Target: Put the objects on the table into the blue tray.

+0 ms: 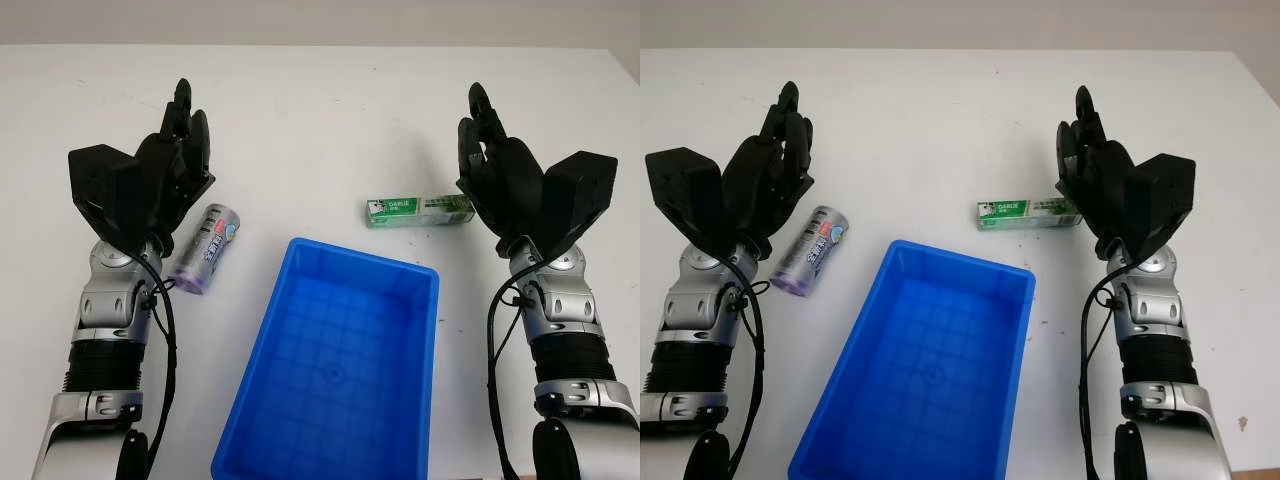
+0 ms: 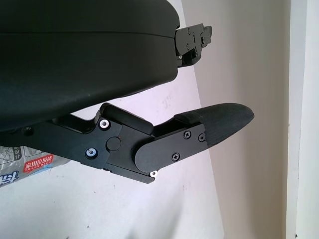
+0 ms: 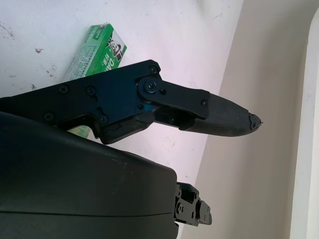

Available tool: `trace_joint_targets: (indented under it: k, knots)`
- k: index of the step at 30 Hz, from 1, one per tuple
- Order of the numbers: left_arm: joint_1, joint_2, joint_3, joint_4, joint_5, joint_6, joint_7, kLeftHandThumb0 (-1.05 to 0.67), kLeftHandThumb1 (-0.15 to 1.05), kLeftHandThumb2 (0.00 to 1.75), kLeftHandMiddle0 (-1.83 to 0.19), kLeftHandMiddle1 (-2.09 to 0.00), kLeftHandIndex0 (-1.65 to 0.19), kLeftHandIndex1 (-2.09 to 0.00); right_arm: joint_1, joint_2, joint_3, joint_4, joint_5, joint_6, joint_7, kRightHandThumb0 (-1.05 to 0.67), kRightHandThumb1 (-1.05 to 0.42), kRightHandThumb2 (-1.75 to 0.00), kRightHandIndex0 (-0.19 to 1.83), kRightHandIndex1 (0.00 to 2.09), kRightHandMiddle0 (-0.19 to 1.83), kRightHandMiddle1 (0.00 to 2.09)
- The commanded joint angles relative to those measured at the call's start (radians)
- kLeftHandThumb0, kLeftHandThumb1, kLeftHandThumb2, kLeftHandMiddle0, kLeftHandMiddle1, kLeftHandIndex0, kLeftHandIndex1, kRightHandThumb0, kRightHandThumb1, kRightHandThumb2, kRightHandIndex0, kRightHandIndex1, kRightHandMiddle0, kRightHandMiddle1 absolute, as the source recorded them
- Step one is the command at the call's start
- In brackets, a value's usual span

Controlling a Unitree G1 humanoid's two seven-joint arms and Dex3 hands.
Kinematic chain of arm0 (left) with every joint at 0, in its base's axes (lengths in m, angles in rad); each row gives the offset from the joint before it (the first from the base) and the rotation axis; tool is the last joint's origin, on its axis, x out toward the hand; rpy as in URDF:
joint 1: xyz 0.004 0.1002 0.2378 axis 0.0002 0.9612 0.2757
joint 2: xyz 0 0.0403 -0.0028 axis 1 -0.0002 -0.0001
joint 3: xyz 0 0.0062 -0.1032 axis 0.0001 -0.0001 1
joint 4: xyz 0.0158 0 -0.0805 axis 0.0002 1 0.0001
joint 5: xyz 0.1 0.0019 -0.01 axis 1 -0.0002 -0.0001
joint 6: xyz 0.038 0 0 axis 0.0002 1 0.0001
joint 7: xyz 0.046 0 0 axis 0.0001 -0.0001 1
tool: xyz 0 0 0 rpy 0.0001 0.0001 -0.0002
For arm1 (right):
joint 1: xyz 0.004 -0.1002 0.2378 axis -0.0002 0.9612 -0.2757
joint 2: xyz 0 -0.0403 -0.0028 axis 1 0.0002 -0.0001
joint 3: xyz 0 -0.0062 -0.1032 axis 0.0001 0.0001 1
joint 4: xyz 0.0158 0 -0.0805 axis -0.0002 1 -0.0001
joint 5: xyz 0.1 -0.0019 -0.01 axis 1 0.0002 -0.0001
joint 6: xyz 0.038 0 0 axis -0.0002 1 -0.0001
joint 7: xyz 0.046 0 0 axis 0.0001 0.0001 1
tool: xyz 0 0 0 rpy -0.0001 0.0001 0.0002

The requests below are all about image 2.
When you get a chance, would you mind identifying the purple trash bag roll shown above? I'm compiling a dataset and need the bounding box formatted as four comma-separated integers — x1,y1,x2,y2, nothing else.
0,145,71,189

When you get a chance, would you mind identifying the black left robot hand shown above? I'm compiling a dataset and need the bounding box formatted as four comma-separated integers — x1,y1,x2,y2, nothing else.
0,0,255,185

